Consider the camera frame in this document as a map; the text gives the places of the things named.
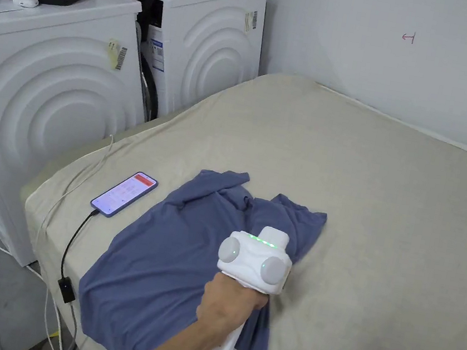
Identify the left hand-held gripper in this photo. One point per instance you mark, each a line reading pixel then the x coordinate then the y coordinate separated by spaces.
pixel 252 262

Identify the dark blue shirt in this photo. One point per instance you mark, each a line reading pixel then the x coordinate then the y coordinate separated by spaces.
pixel 144 268

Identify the person's left forearm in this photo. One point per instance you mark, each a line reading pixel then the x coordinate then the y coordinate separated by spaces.
pixel 173 349

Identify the person's left hand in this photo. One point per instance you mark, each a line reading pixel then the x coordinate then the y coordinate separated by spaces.
pixel 223 304

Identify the bed with beige sheet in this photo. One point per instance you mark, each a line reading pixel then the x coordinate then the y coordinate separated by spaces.
pixel 382 255

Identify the smartphone with lit screen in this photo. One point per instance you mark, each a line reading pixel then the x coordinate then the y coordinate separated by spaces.
pixel 124 194

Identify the white washing machine with clothes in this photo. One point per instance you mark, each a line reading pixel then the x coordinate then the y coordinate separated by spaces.
pixel 211 44

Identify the white washing machine with bag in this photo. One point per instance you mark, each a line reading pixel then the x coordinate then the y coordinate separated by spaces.
pixel 50 84

